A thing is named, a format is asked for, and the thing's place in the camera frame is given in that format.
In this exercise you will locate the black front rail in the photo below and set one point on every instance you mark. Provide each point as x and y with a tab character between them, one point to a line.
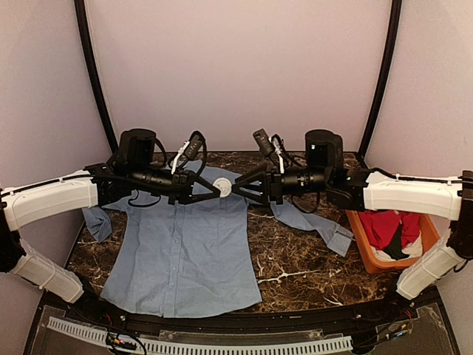
359	319

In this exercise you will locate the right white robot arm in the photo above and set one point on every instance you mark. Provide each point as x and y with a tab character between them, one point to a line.
370	189

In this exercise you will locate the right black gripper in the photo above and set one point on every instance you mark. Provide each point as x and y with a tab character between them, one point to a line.
273	182

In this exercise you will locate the red garment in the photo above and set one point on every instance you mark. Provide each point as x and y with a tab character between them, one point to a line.
381	227

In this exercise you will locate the orange plastic basin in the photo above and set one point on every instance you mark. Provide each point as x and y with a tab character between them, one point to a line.
429	237

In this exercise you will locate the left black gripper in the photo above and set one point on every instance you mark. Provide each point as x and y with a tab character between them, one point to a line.
182	188

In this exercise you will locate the light blue shirt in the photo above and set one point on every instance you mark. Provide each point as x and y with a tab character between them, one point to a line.
179	261

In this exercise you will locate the white slotted cable duct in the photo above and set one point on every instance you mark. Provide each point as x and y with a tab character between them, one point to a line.
189	344

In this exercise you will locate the right black frame post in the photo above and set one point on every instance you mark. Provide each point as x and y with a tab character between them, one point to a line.
381	84

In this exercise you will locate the white garment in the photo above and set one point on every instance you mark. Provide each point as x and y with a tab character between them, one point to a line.
412	250

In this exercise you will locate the round iridescent brooch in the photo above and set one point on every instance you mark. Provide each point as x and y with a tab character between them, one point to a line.
224	185

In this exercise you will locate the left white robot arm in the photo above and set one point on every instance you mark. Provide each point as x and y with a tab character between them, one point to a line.
138	164

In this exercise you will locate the left black frame post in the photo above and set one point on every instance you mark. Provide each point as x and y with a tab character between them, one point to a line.
92	70

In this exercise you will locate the black frame post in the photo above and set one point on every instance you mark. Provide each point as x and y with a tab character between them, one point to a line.
381	84
92	70

